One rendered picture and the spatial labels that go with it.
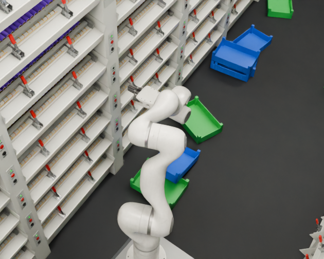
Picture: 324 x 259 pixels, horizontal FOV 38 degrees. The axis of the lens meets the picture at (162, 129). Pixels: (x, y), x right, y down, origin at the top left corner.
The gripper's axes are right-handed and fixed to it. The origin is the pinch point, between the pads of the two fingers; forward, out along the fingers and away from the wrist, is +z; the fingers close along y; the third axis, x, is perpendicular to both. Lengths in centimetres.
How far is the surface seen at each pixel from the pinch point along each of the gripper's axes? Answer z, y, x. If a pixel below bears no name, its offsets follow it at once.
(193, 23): 14, 88, -25
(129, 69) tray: 12.2, 15.6, -6.1
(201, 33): 15, 104, -45
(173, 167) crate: -18, 18, -76
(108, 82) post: 10.7, -4.3, 1.5
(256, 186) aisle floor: -67, 39, -82
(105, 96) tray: 11.4, -7.0, -6.6
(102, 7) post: 10.5, -5.5, 46.9
